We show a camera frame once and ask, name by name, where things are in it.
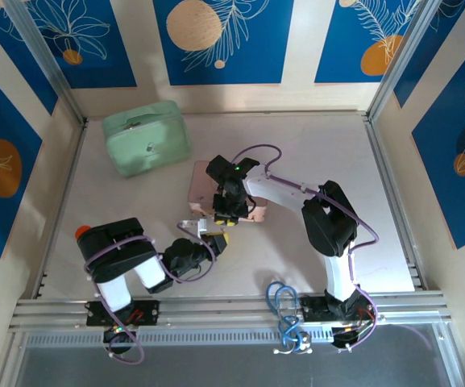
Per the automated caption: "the aluminium side rail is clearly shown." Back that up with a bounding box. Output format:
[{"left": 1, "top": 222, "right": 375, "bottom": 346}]
[
  {"left": 363, "top": 115, "right": 423, "bottom": 291},
  {"left": 30, "top": 119, "right": 90, "bottom": 299}
]

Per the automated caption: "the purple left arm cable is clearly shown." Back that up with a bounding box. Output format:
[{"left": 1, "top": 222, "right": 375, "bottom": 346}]
[{"left": 84, "top": 235, "right": 218, "bottom": 366}]

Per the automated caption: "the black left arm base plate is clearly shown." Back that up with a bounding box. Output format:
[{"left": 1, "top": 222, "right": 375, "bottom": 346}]
[{"left": 85, "top": 300, "right": 161, "bottom": 327}]

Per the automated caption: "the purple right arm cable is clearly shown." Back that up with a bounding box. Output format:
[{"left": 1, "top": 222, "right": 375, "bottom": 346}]
[{"left": 234, "top": 144, "right": 380, "bottom": 352}]

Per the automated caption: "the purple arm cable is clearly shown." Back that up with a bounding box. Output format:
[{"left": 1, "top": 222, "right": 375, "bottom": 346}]
[
  {"left": 84, "top": 235, "right": 218, "bottom": 366},
  {"left": 234, "top": 144, "right": 380, "bottom": 352}
]

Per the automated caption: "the pink tin box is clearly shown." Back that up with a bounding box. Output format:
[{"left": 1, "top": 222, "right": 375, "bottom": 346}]
[{"left": 187, "top": 160, "right": 268, "bottom": 223}]

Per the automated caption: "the grey slotted cable duct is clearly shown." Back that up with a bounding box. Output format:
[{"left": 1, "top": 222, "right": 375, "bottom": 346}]
[{"left": 24, "top": 327, "right": 336, "bottom": 348}]

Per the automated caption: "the blue coiled cable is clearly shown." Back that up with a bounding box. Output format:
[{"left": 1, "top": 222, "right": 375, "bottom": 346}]
[{"left": 266, "top": 281, "right": 300, "bottom": 348}]

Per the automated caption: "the long aluminium rail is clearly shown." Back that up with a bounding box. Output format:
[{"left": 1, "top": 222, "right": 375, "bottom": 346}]
[{"left": 8, "top": 289, "right": 455, "bottom": 335}]

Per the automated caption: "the white cable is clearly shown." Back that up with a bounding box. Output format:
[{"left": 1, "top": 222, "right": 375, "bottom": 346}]
[{"left": 274, "top": 331, "right": 313, "bottom": 356}]

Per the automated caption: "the aluminium frame post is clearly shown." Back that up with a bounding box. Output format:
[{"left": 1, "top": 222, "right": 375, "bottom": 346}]
[
  {"left": 367, "top": 0, "right": 438, "bottom": 122},
  {"left": 4, "top": 0, "right": 88, "bottom": 124}
]

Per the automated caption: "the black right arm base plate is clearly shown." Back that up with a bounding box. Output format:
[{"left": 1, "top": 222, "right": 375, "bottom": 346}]
[{"left": 299, "top": 296, "right": 378, "bottom": 323}]

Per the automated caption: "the mint green zip pouch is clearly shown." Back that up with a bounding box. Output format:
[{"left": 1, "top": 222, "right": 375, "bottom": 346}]
[{"left": 102, "top": 99, "right": 193, "bottom": 179}]

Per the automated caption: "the black controller box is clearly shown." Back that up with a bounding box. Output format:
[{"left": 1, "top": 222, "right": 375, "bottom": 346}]
[
  {"left": 331, "top": 325, "right": 368, "bottom": 350},
  {"left": 102, "top": 326, "right": 139, "bottom": 356}
]

